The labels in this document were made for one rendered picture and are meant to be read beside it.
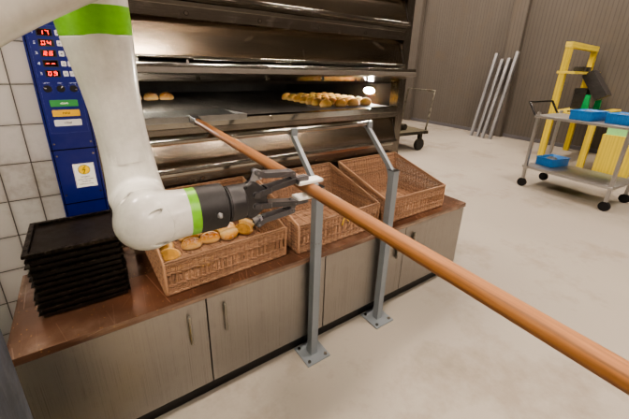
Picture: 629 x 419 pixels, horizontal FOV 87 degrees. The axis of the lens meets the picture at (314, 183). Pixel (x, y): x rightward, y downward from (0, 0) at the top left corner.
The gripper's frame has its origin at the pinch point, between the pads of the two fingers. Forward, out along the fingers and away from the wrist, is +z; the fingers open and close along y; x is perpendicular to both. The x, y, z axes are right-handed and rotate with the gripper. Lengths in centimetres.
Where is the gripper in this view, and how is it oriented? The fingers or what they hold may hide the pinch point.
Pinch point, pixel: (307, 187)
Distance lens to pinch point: 78.5
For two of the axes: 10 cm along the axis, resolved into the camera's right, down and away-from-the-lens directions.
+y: -0.3, 9.4, 3.3
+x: 5.6, 2.9, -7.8
